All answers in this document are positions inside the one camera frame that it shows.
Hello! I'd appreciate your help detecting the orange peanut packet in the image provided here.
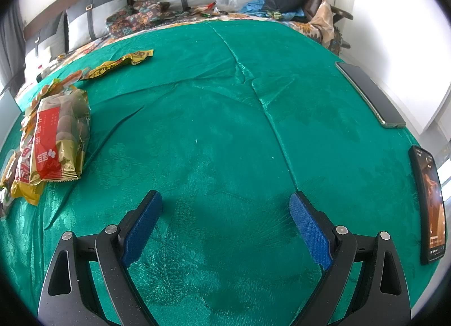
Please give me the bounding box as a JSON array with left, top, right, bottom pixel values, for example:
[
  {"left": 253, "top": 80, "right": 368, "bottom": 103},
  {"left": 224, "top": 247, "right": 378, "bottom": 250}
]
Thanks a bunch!
[{"left": 21, "top": 79, "right": 76, "bottom": 136}]

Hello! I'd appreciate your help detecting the brown chair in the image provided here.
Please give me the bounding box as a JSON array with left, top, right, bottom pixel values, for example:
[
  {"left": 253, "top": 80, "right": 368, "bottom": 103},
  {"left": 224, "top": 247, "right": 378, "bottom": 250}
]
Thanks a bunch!
[{"left": 303, "top": 0, "right": 355, "bottom": 50}]

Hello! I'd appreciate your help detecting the dark grey phone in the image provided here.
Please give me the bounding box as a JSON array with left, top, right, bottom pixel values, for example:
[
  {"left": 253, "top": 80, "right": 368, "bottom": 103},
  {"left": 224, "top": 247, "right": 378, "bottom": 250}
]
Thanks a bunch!
[{"left": 335, "top": 61, "right": 406, "bottom": 129}]

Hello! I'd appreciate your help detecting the beige floral cloth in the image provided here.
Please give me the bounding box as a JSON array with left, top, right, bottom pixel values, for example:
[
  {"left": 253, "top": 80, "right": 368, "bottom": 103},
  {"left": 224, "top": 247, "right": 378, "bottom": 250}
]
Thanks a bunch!
[{"left": 279, "top": 0, "right": 335, "bottom": 50}]

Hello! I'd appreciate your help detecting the blue cloth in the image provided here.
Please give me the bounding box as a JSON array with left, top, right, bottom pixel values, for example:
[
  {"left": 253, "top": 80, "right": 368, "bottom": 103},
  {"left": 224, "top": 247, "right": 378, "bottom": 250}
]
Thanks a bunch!
[{"left": 240, "top": 0, "right": 305, "bottom": 20}]

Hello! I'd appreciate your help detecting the dark patterned cloth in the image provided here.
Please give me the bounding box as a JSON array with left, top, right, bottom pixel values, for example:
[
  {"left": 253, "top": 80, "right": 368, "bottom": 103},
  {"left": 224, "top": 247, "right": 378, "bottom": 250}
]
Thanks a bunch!
[{"left": 106, "top": 0, "right": 171, "bottom": 36}]

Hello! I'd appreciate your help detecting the floral bed sheet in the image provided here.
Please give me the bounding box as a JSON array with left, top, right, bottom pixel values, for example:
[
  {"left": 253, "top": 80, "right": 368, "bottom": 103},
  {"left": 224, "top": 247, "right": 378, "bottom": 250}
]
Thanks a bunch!
[{"left": 14, "top": 12, "right": 342, "bottom": 101}]

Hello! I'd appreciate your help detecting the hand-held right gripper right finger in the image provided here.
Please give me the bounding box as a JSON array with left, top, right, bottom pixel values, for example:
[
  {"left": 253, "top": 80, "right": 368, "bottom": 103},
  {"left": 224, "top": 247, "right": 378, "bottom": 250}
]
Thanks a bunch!
[{"left": 289, "top": 191, "right": 413, "bottom": 326}]

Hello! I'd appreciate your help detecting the red gold snack bag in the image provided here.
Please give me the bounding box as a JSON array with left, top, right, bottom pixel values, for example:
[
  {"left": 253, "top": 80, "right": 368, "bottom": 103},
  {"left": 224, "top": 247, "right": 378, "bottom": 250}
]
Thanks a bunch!
[{"left": 30, "top": 88, "right": 90, "bottom": 184}]

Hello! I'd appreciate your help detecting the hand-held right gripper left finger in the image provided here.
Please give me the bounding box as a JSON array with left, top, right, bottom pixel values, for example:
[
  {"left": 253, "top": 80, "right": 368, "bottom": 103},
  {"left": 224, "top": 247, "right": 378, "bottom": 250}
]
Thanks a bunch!
[{"left": 38, "top": 190, "right": 163, "bottom": 326}]

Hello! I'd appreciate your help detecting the grey board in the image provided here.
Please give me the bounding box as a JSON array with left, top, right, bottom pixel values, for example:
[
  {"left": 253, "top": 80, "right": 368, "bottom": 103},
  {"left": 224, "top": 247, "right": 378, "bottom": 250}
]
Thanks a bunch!
[{"left": 0, "top": 90, "right": 22, "bottom": 150}]

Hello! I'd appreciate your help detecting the black phone lit screen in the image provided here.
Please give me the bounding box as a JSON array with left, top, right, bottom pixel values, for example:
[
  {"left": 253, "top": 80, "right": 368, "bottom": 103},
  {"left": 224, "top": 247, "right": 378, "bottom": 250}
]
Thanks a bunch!
[{"left": 408, "top": 145, "right": 446, "bottom": 265}]

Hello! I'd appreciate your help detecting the yellow snack packet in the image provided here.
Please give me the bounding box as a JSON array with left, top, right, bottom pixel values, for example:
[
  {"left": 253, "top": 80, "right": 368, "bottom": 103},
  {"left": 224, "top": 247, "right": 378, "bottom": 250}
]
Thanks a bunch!
[
  {"left": 83, "top": 59, "right": 132, "bottom": 80},
  {"left": 123, "top": 49, "right": 154, "bottom": 66}
]

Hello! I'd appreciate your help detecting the grey curtain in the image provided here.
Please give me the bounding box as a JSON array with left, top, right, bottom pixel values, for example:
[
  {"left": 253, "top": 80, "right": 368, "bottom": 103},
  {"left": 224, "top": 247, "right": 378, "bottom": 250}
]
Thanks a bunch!
[{"left": 0, "top": 2, "right": 25, "bottom": 87}]

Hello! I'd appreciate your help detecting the yellow red snack bag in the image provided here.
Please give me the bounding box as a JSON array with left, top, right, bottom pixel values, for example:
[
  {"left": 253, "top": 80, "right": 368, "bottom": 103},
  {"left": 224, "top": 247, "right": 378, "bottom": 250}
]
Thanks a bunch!
[{"left": 10, "top": 143, "right": 48, "bottom": 207}]

